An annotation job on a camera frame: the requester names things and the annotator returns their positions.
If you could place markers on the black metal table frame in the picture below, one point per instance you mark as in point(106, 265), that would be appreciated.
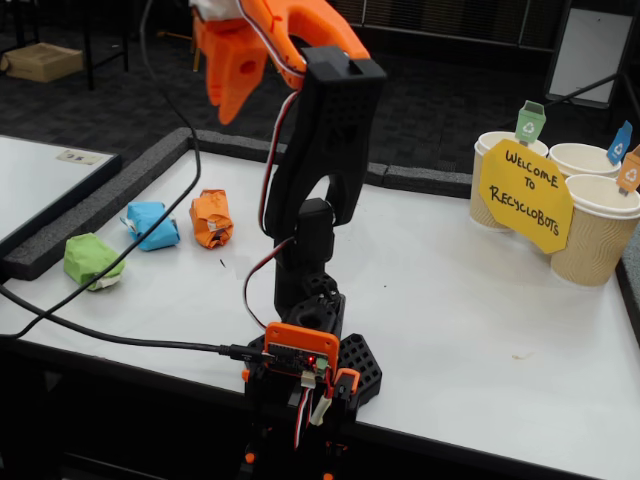
point(89, 55)

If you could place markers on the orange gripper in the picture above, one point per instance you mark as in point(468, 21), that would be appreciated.
point(234, 70)

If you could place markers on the blue recycling bin sign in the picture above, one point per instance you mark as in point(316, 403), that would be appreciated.
point(619, 147)

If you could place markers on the beige ripple paper cup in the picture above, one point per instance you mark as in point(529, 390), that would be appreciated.
point(482, 200)
point(595, 250)
point(580, 160)

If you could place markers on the blue paper ball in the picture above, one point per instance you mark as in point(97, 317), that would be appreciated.
point(142, 215)

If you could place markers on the brown cardboard box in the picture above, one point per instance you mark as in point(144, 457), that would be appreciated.
point(42, 62)

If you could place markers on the small paper label sticker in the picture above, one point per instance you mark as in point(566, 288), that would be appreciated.
point(79, 157)

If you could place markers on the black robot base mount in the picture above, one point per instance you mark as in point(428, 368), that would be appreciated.
point(360, 365)

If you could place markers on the green recycling bin sign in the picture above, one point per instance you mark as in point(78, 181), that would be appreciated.
point(529, 125)

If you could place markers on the standing white display board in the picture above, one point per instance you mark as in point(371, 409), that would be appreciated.
point(585, 50)

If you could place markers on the green crumpled paper ball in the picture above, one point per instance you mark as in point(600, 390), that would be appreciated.
point(85, 257)

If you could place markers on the black framed whiteboard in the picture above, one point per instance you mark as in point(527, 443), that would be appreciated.
point(35, 185)

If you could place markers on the short dark grey foam strip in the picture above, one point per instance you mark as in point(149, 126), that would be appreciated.
point(425, 180)

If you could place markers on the orange recycling bin sign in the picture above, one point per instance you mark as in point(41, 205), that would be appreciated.
point(631, 172)

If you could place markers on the black and orange robot arm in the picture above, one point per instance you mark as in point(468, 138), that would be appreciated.
point(330, 125)

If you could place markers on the orange paper ball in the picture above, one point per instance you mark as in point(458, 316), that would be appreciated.
point(210, 220)

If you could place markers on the orange controller board housing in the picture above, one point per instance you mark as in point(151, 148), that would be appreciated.
point(300, 340)

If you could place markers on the yellow handwritten welcome sign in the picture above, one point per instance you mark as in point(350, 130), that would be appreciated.
point(525, 200)

